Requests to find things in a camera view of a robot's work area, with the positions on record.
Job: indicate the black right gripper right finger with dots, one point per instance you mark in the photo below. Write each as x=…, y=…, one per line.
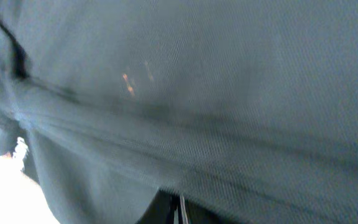
x=192, y=213

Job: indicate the black t-shirt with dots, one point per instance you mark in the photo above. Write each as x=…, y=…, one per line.
x=246, y=108

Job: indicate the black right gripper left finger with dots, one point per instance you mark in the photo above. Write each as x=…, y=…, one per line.
x=161, y=210

